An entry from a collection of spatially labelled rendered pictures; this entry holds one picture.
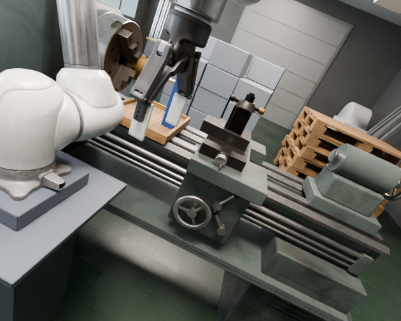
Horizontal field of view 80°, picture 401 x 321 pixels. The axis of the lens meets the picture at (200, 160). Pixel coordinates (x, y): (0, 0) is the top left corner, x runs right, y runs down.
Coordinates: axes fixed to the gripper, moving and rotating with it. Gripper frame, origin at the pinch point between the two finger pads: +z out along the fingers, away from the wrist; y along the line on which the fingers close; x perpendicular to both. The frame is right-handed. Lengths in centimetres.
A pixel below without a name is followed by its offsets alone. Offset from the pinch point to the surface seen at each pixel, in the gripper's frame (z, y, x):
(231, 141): 12, -50, 9
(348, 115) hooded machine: 9, -557, 157
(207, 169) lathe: 19.9, -32.7, 8.2
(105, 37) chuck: -4, -41, -51
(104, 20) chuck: -9, -44, -56
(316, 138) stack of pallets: 34, -272, 76
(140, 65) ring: 2, -52, -40
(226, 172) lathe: 18.8, -34.9, 14.5
